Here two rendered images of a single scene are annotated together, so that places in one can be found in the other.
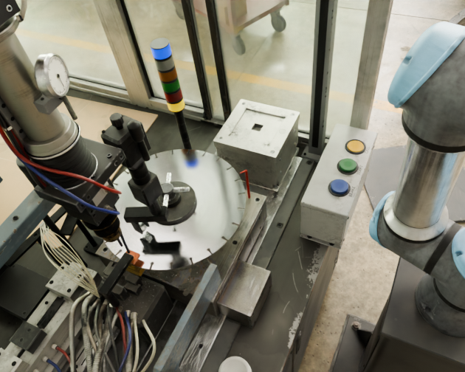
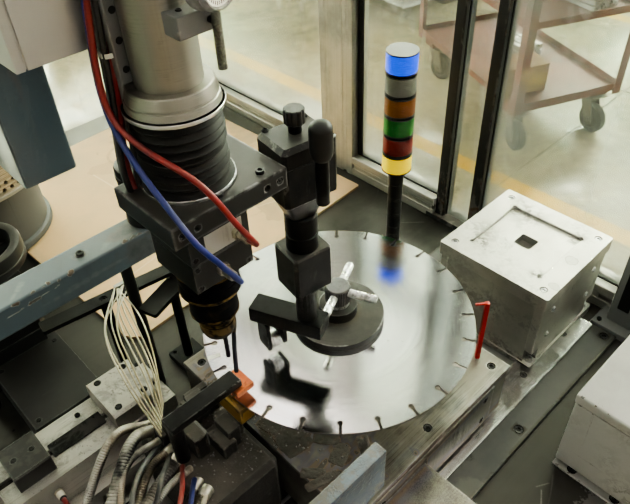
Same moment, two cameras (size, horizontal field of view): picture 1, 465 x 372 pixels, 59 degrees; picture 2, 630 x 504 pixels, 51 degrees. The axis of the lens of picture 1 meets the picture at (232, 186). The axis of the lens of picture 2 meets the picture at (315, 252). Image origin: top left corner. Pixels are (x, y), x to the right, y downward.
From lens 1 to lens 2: 0.14 m
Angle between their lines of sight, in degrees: 14
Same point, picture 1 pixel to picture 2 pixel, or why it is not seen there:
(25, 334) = (22, 454)
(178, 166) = (368, 261)
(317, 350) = not seen: outside the picture
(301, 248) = (549, 486)
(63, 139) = (189, 103)
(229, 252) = (411, 442)
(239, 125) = (494, 229)
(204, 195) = (398, 322)
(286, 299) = not seen: outside the picture
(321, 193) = (623, 391)
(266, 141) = (536, 268)
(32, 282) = (70, 375)
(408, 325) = not seen: outside the picture
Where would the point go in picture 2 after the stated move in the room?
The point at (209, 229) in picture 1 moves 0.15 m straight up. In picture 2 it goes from (391, 383) to (397, 285)
